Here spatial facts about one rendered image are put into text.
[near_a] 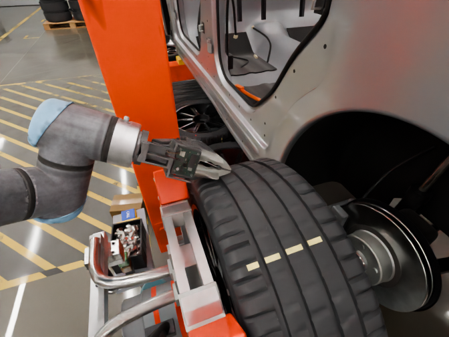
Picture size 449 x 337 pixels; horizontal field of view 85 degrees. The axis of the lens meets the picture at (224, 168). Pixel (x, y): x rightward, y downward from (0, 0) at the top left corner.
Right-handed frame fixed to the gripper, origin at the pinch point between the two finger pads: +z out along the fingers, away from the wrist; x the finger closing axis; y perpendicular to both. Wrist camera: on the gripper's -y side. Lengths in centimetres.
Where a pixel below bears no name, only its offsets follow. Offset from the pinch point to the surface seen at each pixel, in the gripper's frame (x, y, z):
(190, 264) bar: -17.9, 12.3, -5.3
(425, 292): -13, 21, 53
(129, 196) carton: -61, -131, -12
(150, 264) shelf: -61, -51, 1
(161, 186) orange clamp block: -10.0, -7.4, -11.8
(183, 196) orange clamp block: -10.8, -6.1, -5.9
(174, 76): 44, -221, 3
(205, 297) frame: -18.1, 20.8, -4.3
